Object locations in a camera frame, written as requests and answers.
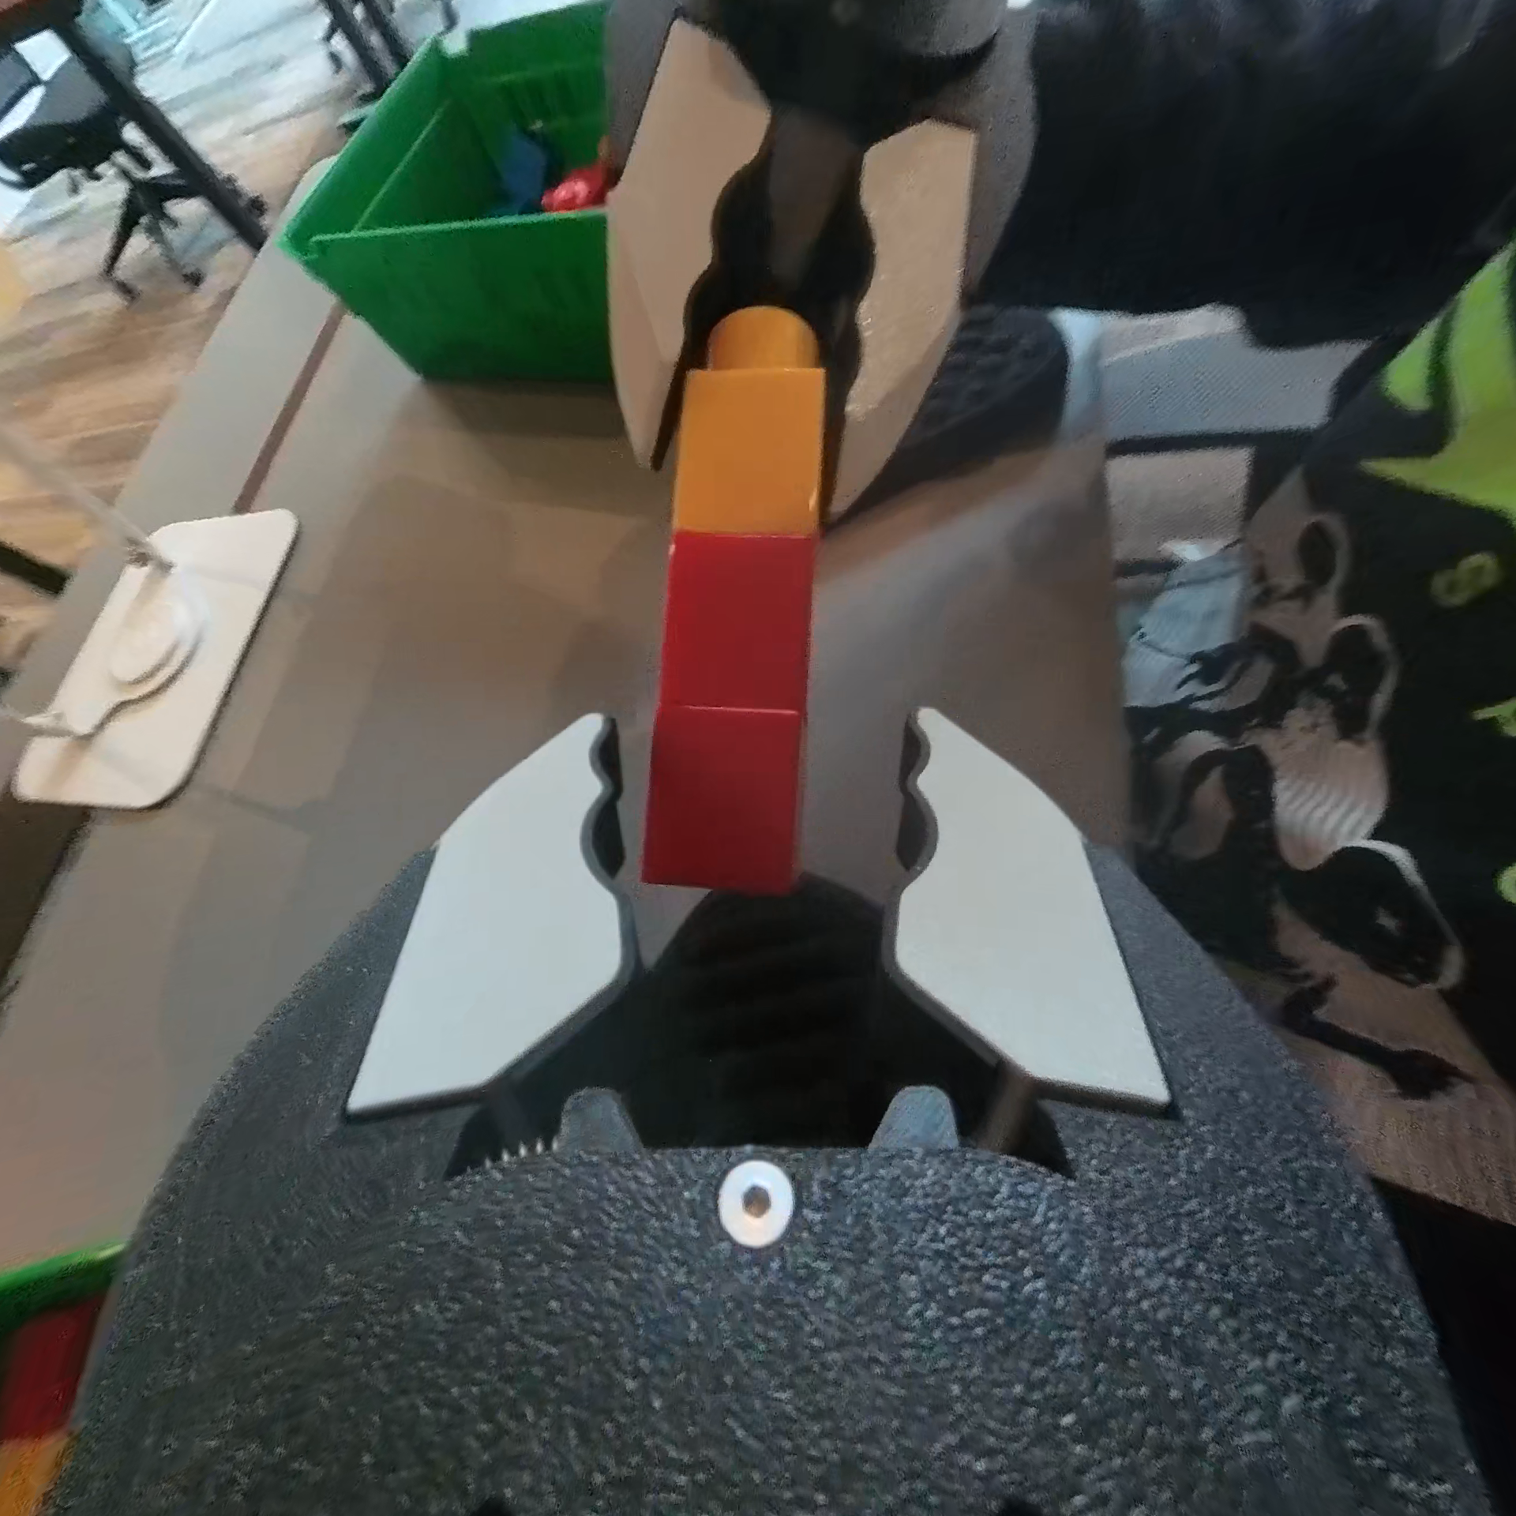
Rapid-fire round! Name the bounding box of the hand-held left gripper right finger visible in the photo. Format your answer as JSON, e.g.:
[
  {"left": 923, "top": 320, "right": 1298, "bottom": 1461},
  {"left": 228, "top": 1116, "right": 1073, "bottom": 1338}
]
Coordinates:
[{"left": 883, "top": 708, "right": 1177, "bottom": 1116}]

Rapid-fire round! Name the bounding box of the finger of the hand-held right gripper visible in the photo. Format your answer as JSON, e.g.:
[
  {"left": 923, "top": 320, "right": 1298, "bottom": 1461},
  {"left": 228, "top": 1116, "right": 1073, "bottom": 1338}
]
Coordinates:
[
  {"left": 607, "top": 19, "right": 778, "bottom": 476},
  {"left": 829, "top": 120, "right": 982, "bottom": 526}
]

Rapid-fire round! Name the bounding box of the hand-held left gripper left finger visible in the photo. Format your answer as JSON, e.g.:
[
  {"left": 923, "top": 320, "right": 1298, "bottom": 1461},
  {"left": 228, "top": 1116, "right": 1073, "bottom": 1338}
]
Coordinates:
[{"left": 343, "top": 712, "right": 645, "bottom": 1122}]

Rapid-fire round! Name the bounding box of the pile of mega blocks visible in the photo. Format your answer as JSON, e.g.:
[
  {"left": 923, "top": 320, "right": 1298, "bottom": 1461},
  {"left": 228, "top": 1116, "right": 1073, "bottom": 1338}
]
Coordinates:
[{"left": 491, "top": 120, "right": 618, "bottom": 217}]

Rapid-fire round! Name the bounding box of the orange mega block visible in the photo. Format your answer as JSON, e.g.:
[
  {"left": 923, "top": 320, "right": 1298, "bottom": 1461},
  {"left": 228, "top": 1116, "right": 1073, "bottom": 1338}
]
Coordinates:
[{"left": 670, "top": 306, "right": 829, "bottom": 539}]

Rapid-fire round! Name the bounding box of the red mega block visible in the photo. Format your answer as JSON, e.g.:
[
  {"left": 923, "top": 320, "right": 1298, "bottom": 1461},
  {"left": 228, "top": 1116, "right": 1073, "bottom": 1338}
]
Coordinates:
[
  {"left": 657, "top": 531, "right": 822, "bottom": 716},
  {"left": 639, "top": 703, "right": 807, "bottom": 892}
]

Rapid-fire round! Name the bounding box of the heap of mega block towers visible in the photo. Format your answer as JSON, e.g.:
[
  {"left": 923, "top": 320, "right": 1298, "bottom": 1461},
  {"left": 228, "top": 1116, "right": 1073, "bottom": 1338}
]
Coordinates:
[{"left": 0, "top": 1297, "right": 109, "bottom": 1516}]

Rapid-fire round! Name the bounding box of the person's right forearm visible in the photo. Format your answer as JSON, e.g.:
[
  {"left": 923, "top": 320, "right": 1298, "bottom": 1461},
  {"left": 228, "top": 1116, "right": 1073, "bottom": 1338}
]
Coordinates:
[{"left": 995, "top": 0, "right": 1516, "bottom": 351}]

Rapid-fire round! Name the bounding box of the black mesh pad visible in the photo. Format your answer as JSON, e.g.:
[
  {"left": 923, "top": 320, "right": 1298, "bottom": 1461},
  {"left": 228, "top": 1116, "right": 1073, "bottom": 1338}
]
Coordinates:
[
  {"left": 645, "top": 883, "right": 908, "bottom": 1098},
  {"left": 878, "top": 306, "right": 1074, "bottom": 488}
]

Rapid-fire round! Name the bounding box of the black neon green shirt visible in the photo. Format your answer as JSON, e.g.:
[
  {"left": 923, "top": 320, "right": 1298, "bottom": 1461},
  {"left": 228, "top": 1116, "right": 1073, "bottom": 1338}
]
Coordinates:
[{"left": 1350, "top": 243, "right": 1516, "bottom": 914}]

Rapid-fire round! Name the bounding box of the black office chair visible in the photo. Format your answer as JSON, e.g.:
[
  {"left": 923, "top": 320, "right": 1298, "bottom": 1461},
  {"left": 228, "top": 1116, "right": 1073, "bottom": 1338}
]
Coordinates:
[{"left": 0, "top": 48, "right": 275, "bottom": 299}]

